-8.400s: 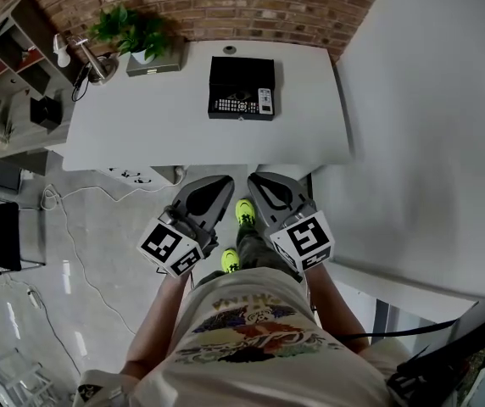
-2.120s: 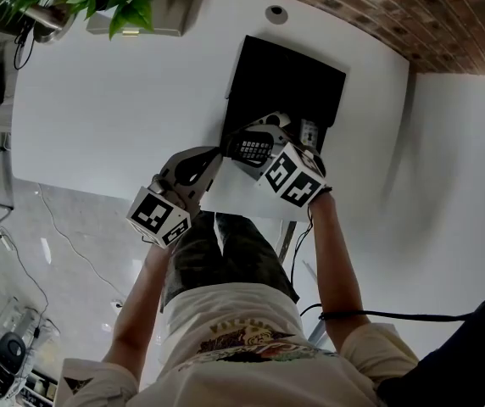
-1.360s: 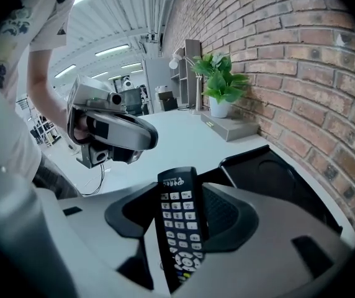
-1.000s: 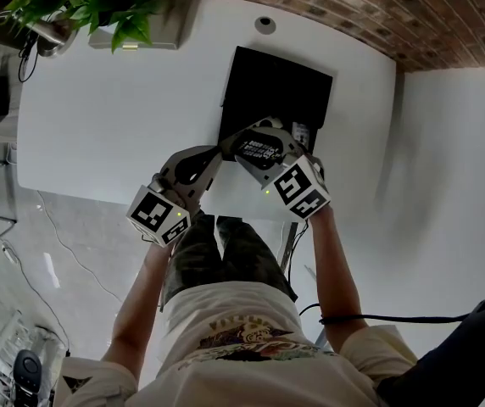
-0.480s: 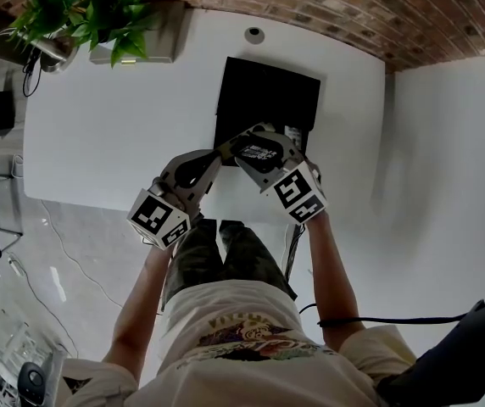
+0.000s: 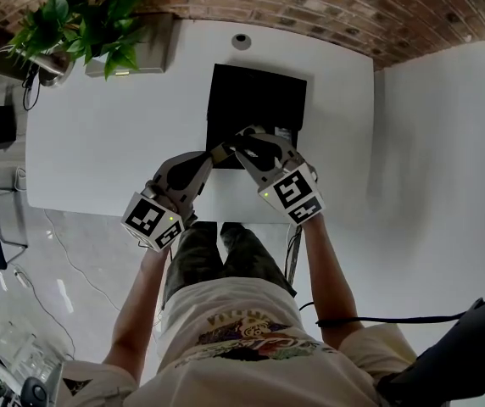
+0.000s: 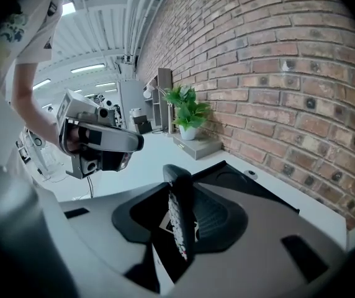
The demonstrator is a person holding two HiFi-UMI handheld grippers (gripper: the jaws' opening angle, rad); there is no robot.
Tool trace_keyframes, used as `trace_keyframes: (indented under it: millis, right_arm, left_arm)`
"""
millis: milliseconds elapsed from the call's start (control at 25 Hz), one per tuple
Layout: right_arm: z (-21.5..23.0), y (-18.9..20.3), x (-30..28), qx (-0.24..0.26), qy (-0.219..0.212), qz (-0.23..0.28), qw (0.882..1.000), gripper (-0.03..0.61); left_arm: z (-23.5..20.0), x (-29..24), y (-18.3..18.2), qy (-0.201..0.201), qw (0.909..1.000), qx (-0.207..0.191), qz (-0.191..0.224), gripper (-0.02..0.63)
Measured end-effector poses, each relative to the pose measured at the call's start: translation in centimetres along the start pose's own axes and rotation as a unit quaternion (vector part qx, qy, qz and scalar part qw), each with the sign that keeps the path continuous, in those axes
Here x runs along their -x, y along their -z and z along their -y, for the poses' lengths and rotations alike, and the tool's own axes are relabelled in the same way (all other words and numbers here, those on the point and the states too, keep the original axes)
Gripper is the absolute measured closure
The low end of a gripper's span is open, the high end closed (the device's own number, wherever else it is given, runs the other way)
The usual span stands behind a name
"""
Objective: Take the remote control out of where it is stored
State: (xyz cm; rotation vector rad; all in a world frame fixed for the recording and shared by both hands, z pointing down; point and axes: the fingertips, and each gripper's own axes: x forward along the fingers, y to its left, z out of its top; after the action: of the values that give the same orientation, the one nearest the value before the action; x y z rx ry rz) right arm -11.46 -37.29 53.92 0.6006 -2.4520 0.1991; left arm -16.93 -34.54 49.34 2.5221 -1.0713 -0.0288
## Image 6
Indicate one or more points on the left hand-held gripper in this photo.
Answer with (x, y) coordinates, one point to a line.
(145, 219)

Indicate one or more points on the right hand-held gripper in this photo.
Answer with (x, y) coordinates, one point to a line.
(293, 193)

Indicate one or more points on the black box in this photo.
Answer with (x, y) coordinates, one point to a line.
(255, 96)

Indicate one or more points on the person's right forearm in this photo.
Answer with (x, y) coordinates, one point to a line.
(336, 286)

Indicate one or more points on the person's left forearm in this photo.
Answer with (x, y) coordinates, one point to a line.
(141, 312)

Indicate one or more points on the dark camouflage trousers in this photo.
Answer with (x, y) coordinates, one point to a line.
(196, 261)

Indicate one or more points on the silver desk lamp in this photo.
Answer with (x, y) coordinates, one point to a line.
(51, 68)

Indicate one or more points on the green potted plant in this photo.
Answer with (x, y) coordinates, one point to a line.
(81, 28)

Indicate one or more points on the white power strip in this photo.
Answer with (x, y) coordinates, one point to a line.
(21, 278)

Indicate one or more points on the white printed t-shirt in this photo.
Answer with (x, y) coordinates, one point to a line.
(246, 375)

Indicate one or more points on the black round device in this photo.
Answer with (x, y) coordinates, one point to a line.
(35, 391)

